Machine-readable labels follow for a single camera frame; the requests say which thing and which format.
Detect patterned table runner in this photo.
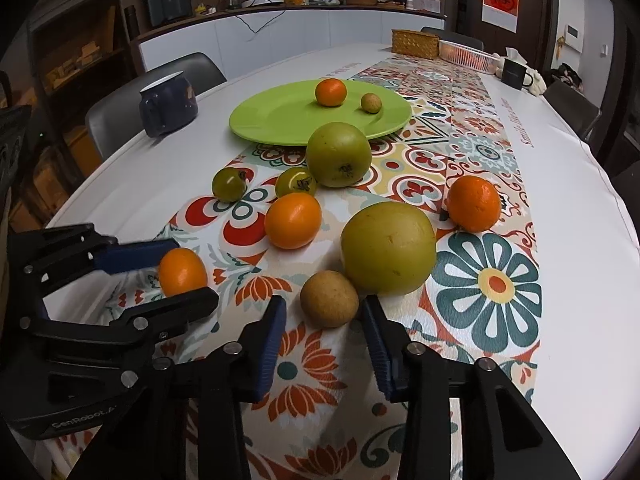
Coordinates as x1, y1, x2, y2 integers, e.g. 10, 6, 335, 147
47, 55, 543, 480

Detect smooth orange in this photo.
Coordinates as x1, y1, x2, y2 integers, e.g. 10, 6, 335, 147
158, 247, 208, 297
264, 192, 323, 250

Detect black cable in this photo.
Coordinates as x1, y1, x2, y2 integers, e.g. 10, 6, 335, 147
235, 10, 288, 33

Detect dark brown door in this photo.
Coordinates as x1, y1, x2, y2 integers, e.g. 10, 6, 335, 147
447, 0, 558, 61

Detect grey chair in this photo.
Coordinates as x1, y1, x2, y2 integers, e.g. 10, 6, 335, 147
85, 52, 228, 161
421, 26, 485, 52
542, 80, 601, 141

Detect white plastic basket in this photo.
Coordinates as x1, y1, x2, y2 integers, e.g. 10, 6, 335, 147
439, 40, 502, 73

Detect large green apple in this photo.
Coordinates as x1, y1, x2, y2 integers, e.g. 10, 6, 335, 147
340, 203, 437, 296

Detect white base cabinets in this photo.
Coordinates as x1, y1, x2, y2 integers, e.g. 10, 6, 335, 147
140, 7, 446, 81

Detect dark bag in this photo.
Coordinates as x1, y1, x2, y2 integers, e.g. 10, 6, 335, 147
550, 62, 586, 93

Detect bumpy orange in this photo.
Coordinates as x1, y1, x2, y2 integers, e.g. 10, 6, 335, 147
446, 175, 502, 233

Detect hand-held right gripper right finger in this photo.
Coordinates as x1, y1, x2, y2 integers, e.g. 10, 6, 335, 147
363, 296, 576, 480

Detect small green tomato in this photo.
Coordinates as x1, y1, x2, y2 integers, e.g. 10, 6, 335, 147
211, 167, 248, 204
275, 166, 318, 199

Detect black mug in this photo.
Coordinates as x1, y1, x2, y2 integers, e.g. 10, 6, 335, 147
500, 58, 535, 90

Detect small orange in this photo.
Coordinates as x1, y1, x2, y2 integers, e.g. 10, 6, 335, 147
315, 78, 348, 108

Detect wicker box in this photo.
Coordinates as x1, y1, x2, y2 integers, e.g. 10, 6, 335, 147
391, 29, 441, 59

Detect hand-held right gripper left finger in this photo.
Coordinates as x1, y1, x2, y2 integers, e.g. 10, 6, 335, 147
67, 296, 287, 480

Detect green plate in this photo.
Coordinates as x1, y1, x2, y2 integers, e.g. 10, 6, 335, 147
229, 80, 413, 147

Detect dark wooden shelving unit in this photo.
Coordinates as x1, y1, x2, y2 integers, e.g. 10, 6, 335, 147
0, 0, 136, 231

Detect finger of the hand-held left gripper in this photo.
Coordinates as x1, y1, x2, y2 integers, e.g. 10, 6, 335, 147
7, 223, 180, 321
22, 287, 220, 356

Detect navy blue mug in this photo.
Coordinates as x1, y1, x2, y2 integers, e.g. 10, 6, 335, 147
138, 72, 199, 138

